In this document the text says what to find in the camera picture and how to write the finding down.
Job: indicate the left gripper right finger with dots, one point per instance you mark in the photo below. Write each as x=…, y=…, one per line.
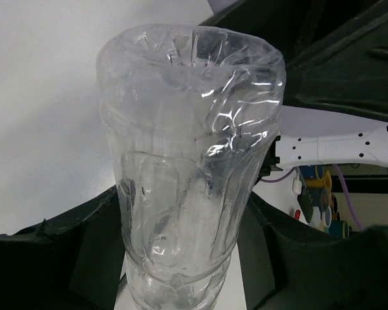
x=286, y=264

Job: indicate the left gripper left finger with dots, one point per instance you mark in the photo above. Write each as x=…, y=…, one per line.
x=71, y=261

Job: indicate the clear bottle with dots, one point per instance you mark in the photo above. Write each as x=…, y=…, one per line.
x=190, y=113

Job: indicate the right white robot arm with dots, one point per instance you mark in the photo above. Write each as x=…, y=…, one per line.
x=368, y=147

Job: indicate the black round bin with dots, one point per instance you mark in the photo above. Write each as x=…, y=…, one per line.
x=336, y=52

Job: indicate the clutter of coloured spools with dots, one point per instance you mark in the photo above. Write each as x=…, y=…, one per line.
x=316, y=204

